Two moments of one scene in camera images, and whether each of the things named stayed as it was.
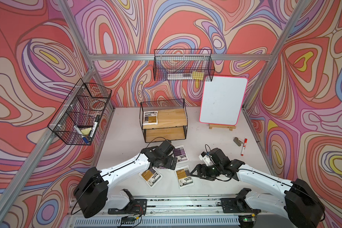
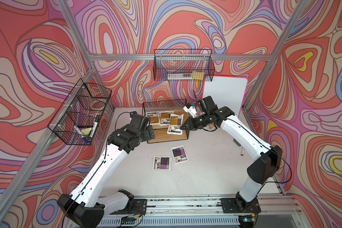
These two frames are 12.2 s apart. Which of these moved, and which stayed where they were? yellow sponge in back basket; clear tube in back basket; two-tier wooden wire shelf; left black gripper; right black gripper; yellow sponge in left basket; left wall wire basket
Moved: left black gripper; right black gripper
Stayed: left wall wire basket; clear tube in back basket; two-tier wooden wire shelf; yellow sponge in back basket; yellow sponge in left basket
